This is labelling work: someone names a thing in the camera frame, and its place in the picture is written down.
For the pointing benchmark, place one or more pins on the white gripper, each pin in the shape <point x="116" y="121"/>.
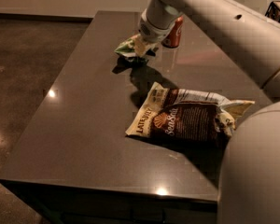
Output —
<point x="153" y="32"/>

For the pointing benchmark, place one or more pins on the green jalapeno chip bag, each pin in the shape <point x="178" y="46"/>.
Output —
<point x="125" y="50"/>

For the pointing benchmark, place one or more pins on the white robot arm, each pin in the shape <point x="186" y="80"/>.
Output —
<point x="249" y="186"/>

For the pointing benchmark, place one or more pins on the red coke can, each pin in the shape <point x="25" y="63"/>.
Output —
<point x="173" y="39"/>

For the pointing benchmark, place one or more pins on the brown sea salt chip bag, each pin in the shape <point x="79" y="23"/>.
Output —
<point x="191" y="116"/>

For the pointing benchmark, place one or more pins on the black wire basket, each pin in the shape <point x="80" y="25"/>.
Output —
<point x="273" y="11"/>

